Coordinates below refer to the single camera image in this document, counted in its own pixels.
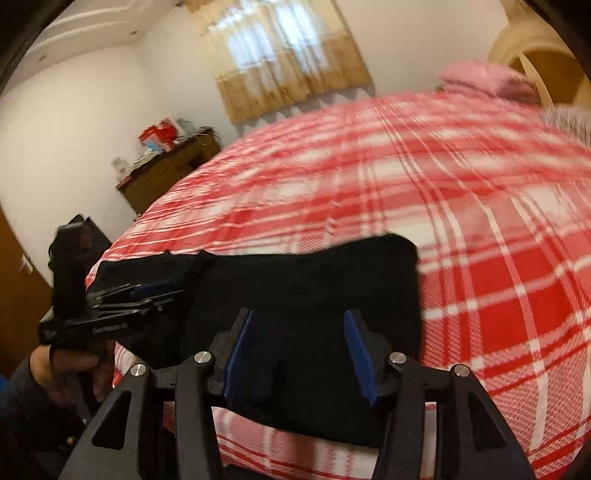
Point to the black pants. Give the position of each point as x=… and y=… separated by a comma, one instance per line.
x=300, y=286

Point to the wooden door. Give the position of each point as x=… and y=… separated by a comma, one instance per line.
x=18, y=295

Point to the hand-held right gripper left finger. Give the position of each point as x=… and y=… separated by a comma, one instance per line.
x=238, y=364

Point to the brown wooden desk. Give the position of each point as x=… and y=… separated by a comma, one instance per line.
x=166, y=170

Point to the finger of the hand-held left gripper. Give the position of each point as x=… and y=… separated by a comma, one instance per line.
x=152, y=307
x=147, y=290

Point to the person's left forearm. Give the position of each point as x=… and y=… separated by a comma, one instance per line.
x=32, y=424

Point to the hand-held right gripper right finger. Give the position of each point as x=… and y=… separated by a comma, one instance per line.
x=360, y=355

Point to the person's left hand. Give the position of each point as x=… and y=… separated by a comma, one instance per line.
x=51, y=369

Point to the pink folded blanket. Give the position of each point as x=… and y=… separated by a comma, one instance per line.
x=485, y=81

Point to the beige floral window curtain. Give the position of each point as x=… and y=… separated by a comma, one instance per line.
x=281, y=55

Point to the blue and white box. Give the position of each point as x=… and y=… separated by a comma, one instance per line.
x=153, y=146

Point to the red gift bag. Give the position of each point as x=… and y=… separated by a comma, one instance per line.
x=159, y=131

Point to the bed with red plaid sheet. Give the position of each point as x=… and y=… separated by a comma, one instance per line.
x=392, y=194

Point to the cream wooden headboard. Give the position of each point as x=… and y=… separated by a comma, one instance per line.
x=545, y=64

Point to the striped pillow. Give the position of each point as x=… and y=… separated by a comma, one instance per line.
x=570, y=120

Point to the white photo frame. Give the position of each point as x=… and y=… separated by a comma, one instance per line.
x=119, y=167

